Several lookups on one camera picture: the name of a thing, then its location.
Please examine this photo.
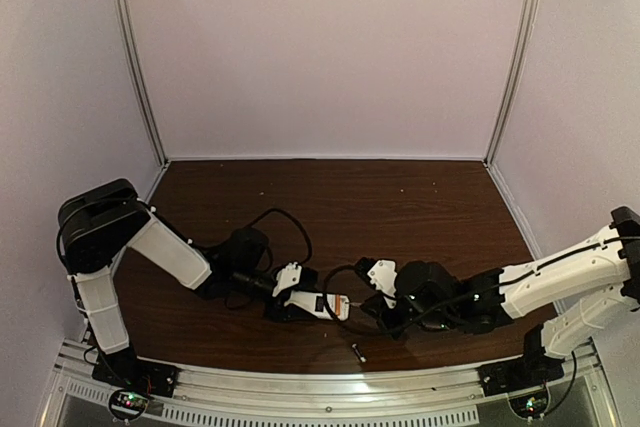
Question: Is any white red remote control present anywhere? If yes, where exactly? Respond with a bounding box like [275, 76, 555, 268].
[285, 291, 351, 322]

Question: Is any orange battery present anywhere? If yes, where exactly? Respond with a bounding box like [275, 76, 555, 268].
[333, 295, 349, 321]

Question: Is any black battery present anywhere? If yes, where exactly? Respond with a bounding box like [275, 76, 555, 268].
[351, 343, 367, 363]

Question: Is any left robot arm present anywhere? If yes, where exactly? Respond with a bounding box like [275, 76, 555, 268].
[56, 178, 323, 360]

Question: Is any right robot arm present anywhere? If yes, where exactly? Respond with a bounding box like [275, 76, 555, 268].
[355, 207, 639, 362]

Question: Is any right camera cable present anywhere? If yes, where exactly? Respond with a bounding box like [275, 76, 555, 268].
[322, 264, 501, 336]

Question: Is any camera cable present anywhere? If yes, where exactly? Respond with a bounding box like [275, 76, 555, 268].
[322, 264, 501, 336]
[244, 207, 314, 273]

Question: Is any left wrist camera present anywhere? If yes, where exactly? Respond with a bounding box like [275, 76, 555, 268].
[272, 262, 319, 298]

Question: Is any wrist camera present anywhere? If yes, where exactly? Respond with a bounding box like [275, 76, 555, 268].
[355, 258, 397, 309]
[272, 262, 319, 298]

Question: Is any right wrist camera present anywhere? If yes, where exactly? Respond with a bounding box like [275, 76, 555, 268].
[355, 258, 397, 309]

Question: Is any left camera cable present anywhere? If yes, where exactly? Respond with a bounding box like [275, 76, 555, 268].
[244, 207, 314, 273]

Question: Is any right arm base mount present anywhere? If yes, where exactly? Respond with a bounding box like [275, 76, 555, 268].
[477, 357, 564, 422]

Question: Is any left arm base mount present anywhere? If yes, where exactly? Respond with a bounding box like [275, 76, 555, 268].
[92, 354, 179, 425]

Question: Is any front aluminium rail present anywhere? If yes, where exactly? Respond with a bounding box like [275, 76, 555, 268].
[35, 340, 621, 426]

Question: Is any right aluminium frame post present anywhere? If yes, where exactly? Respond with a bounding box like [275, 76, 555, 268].
[484, 0, 540, 168]

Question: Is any aluminium frame post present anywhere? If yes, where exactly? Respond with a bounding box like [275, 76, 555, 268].
[105, 0, 167, 168]
[484, 0, 540, 168]

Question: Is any left aluminium frame post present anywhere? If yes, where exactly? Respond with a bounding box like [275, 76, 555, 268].
[105, 0, 167, 168]

